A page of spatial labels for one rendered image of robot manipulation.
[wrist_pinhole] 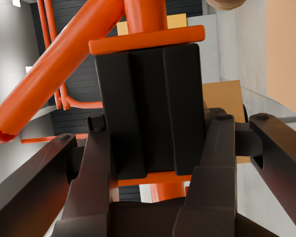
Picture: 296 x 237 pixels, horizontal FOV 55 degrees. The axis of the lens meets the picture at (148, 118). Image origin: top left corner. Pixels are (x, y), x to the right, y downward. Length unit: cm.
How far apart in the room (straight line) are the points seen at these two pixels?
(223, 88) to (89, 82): 928
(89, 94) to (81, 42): 1105
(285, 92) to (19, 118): 26
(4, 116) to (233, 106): 199
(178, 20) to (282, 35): 715
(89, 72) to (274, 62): 1087
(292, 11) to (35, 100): 24
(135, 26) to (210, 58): 737
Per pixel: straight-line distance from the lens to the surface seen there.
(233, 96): 216
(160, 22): 16
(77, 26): 19
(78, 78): 1132
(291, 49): 32
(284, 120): 239
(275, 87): 37
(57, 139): 16
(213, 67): 754
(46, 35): 883
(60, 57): 19
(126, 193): 1211
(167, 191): 18
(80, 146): 15
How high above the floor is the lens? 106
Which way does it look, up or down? 7 degrees up
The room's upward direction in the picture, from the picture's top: 95 degrees counter-clockwise
